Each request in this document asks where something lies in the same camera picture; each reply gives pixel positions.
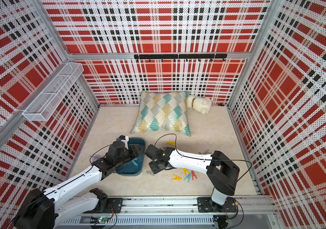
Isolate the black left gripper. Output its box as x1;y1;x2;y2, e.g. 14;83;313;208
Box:
115;144;144;166

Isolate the teal clothespin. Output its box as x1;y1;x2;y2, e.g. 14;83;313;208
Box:
131;158;138;167
184;173;191;183

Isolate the dark teal storage box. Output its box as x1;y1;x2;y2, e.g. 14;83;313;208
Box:
116;137;146;176

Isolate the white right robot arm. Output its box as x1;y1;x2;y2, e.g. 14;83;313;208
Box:
145;145;240;206

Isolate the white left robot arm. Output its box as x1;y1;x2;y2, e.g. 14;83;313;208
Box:
11;141;145;229

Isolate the teal clothespin front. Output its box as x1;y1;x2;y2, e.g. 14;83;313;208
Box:
184;173;191;183

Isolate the red clothespin front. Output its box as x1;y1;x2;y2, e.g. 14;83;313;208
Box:
191;170;197;180

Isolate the purple small toy figure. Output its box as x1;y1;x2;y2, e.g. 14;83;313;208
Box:
90;156;100;164

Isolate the patterned teal gold pillow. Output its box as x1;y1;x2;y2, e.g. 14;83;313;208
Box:
130;91;191;136

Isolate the white plush teddy bear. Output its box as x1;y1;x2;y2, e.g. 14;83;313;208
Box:
187;95;212;115

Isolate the green circuit board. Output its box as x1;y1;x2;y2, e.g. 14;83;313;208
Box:
90;217;109;224

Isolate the white wire mesh shelf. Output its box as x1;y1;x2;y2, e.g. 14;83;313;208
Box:
22;62;83;122

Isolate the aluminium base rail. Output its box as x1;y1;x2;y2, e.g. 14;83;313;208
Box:
60;195;281;229

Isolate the black wall hook rail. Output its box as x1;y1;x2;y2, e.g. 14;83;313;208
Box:
134;53;228;61

